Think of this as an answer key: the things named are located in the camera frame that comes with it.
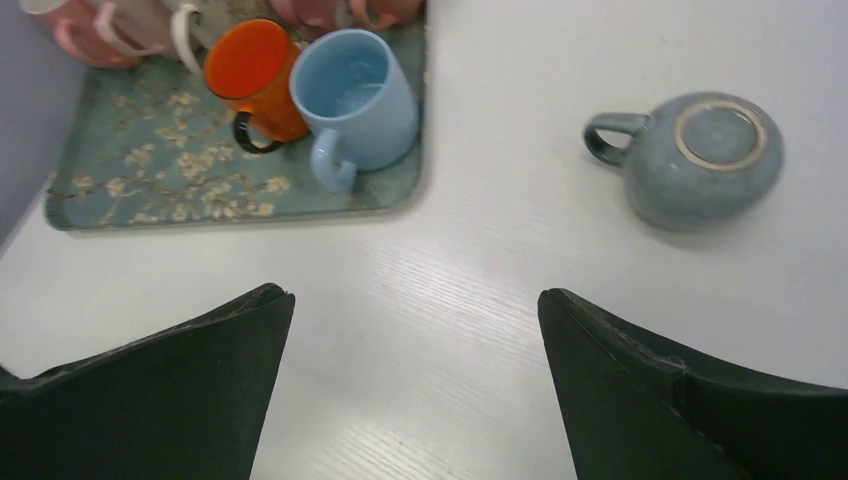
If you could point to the orange mug black handle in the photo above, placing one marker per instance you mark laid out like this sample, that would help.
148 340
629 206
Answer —
248 68

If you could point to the blue floral blossom tray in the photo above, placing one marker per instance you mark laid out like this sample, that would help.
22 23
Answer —
153 146

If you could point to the light blue ribbed mug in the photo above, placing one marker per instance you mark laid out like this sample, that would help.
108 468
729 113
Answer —
352 92

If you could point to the smooth pink mug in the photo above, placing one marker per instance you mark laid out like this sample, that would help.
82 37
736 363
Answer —
71 23

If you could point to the faceted pink mug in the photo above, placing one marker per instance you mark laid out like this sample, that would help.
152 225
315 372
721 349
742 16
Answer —
136 28

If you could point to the speckled dark pink mug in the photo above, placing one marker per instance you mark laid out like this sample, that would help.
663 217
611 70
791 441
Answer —
313 15

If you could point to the salmon dotted mug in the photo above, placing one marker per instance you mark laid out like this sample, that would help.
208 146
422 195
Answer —
378 15

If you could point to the grey-blue round mug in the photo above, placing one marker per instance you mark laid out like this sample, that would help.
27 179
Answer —
694 162

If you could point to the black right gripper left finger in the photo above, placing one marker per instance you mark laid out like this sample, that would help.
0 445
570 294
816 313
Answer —
188 402

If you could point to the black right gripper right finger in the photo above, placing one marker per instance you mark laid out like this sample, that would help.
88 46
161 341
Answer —
638 405

